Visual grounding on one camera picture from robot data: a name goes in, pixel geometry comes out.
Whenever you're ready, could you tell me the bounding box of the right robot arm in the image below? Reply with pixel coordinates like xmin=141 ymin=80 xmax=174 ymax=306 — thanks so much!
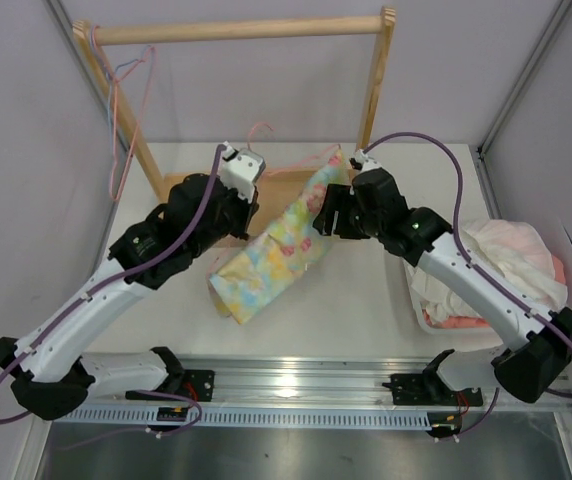
xmin=313 ymin=168 xmax=572 ymax=404

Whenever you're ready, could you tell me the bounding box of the floral pastel skirt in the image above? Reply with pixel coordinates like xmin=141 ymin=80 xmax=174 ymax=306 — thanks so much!
xmin=208 ymin=146 xmax=349 ymax=325

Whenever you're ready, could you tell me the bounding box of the blue wire hanger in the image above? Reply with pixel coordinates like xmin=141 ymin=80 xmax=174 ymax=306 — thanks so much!
xmin=89 ymin=24 xmax=156 ymax=157

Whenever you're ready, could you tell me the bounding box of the white crumpled garment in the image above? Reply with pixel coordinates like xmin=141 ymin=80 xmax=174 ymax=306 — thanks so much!
xmin=405 ymin=220 xmax=568 ymax=329

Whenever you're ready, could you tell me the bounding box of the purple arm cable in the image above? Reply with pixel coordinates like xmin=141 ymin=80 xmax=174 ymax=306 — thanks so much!
xmin=0 ymin=143 xmax=235 ymax=426
xmin=363 ymin=131 xmax=572 ymax=399

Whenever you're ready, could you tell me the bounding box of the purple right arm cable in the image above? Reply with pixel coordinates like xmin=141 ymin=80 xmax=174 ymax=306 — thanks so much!
xmin=363 ymin=131 xmax=572 ymax=399

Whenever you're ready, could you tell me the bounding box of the pink wire hanger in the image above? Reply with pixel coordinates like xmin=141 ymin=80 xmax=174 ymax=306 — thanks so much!
xmin=89 ymin=25 xmax=163 ymax=203
xmin=246 ymin=121 xmax=341 ymax=176

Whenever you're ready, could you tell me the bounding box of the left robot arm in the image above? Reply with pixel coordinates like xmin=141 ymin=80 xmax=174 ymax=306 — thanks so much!
xmin=0 ymin=173 xmax=260 ymax=420

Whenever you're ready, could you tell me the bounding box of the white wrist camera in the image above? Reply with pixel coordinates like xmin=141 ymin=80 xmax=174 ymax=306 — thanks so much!
xmin=218 ymin=142 xmax=266 ymax=203
xmin=349 ymin=149 xmax=381 ymax=173

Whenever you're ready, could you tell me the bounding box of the aluminium mounting rail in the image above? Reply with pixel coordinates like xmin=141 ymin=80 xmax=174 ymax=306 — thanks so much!
xmin=80 ymin=354 xmax=532 ymax=406

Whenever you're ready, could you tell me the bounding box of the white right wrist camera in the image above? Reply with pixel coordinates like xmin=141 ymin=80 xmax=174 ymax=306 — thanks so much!
xmin=349 ymin=149 xmax=381 ymax=173

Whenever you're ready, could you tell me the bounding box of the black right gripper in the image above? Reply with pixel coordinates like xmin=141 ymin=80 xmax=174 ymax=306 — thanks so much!
xmin=313 ymin=183 xmax=384 ymax=240

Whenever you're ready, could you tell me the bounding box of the white slotted cable duct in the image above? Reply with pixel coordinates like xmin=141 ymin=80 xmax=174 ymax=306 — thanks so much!
xmin=59 ymin=404 xmax=432 ymax=431

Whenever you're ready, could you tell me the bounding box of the wooden clothes rack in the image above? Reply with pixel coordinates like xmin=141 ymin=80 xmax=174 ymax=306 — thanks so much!
xmin=72 ymin=6 xmax=396 ymax=240

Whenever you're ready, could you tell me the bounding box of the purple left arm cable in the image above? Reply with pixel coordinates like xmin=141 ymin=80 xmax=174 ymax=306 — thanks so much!
xmin=0 ymin=143 xmax=235 ymax=426

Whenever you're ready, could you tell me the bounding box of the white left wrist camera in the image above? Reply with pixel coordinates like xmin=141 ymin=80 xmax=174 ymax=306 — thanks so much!
xmin=218 ymin=142 xmax=266 ymax=203

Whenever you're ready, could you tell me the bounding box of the white plastic laundry basket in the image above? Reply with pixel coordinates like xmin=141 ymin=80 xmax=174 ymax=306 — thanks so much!
xmin=402 ymin=262 xmax=492 ymax=336

